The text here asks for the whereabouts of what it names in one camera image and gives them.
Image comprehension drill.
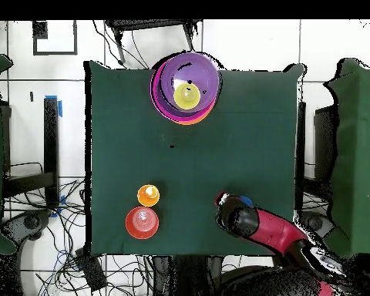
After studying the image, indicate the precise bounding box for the large orange plastic bowl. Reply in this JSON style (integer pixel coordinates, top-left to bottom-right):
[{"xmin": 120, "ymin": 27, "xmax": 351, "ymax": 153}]
[{"xmin": 176, "ymin": 107, "xmax": 213, "ymax": 126}]

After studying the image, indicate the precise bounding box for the purple plastic bowl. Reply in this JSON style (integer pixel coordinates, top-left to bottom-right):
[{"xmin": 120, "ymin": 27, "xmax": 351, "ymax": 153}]
[
  {"xmin": 153, "ymin": 61, "xmax": 217, "ymax": 120},
  {"xmin": 159, "ymin": 52, "xmax": 221, "ymax": 113}
]

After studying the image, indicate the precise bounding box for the yellow plastic cup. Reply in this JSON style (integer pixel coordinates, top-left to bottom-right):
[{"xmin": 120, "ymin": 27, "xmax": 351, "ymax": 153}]
[{"xmin": 173, "ymin": 82, "xmax": 202, "ymax": 111}]

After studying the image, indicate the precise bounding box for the large pink plastic bowl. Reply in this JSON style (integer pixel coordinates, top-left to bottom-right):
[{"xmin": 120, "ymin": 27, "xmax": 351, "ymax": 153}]
[{"xmin": 150, "ymin": 56, "xmax": 218, "ymax": 123}]

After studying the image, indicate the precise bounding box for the orange plastic cup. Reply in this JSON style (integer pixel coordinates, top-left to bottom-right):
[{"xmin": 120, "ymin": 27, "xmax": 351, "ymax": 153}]
[{"xmin": 136, "ymin": 183, "xmax": 160, "ymax": 207}]

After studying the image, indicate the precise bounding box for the small red-orange plastic bowl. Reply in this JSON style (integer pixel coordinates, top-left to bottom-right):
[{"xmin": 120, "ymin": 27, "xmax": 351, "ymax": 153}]
[{"xmin": 125, "ymin": 206, "xmax": 160, "ymax": 241}]

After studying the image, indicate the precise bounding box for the dark green tablecloth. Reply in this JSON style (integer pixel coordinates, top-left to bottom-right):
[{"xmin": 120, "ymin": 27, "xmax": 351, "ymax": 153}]
[{"xmin": 83, "ymin": 59, "xmax": 306, "ymax": 258}]

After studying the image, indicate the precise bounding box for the black power brick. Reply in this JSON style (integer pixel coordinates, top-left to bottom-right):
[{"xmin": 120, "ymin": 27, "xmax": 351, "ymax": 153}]
[{"xmin": 75, "ymin": 247, "xmax": 108, "ymax": 292}]

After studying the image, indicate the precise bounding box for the black metal stand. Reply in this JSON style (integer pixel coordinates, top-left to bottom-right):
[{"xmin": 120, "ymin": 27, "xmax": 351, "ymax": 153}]
[{"xmin": 4, "ymin": 96, "xmax": 60, "ymax": 214}]

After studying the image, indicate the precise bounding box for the black stool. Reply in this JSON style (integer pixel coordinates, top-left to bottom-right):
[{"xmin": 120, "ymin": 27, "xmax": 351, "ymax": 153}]
[{"xmin": 105, "ymin": 19, "xmax": 203, "ymax": 66}]

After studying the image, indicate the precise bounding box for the tangle of floor cables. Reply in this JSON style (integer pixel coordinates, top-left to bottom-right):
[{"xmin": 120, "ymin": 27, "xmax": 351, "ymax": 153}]
[{"xmin": 5, "ymin": 181, "xmax": 155, "ymax": 296}]

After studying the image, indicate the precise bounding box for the black floor frame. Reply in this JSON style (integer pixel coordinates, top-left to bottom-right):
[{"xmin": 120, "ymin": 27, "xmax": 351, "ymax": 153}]
[{"xmin": 32, "ymin": 20, "xmax": 79, "ymax": 56}]

